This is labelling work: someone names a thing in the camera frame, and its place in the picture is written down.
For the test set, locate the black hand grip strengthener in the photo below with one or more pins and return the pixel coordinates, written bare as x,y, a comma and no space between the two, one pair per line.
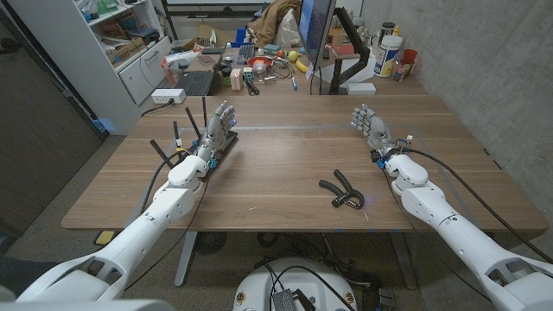
345,196

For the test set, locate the white power strip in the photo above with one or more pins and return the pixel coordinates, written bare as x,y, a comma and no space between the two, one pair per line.
167,96

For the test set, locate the red cup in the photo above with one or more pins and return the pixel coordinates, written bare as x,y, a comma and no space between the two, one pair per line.
411,55

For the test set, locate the flat white box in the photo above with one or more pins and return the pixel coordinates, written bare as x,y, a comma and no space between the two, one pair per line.
361,88

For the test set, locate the grey table leg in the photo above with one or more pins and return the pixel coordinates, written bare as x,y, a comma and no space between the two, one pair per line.
185,259
404,261

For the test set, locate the blue marker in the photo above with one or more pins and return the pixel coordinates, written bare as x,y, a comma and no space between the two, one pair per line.
294,83

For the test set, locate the yellow ball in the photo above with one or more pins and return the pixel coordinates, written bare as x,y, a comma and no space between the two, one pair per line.
293,56

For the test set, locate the black router with antennas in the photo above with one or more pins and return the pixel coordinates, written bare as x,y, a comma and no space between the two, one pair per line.
222,156

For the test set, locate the white robot torso base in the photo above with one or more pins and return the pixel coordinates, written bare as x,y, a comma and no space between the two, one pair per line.
259,285

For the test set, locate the rubik's cube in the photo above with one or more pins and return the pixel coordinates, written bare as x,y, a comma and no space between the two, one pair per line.
248,73

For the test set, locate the beige small box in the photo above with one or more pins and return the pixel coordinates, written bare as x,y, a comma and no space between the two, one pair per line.
236,80

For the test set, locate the cardboard box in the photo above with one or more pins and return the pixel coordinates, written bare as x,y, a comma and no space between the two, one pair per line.
205,34

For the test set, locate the black lid tumbler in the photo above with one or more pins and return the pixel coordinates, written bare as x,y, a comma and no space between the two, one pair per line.
387,30

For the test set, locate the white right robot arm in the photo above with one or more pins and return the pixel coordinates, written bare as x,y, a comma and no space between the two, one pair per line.
453,233

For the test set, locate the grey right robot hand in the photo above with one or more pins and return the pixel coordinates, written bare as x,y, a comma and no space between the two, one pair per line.
376,129

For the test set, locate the black laptop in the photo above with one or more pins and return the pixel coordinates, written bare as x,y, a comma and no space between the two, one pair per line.
196,83

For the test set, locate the blue box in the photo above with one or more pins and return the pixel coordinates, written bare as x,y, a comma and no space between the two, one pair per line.
240,35

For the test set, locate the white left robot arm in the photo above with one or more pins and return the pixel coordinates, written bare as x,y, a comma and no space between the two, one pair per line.
142,229

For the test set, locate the red bowl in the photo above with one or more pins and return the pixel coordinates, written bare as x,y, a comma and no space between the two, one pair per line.
259,60

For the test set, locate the yellow banana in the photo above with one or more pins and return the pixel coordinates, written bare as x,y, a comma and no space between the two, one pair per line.
302,67

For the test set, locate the black round floor fan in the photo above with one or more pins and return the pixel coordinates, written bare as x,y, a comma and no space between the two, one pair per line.
210,243

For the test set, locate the red book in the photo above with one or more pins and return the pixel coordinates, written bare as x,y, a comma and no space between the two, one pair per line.
343,49

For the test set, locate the computer monitor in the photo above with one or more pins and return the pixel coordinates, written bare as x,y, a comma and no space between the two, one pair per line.
316,26

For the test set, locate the yellow floor pad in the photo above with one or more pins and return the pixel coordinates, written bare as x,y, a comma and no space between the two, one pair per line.
104,237

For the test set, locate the brown jacket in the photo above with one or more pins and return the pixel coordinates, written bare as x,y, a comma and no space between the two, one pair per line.
272,19

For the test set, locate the clear plastic container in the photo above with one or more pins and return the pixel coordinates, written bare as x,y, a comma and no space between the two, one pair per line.
400,68

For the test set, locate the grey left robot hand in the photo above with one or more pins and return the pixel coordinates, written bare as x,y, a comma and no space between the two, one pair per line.
218,129

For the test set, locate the white canister blue label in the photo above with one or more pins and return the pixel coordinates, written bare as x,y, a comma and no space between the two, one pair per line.
386,56

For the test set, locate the teal small box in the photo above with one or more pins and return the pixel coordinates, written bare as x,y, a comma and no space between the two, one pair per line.
271,48

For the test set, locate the white shelf cabinet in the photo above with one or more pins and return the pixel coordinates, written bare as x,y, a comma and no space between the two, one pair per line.
86,65

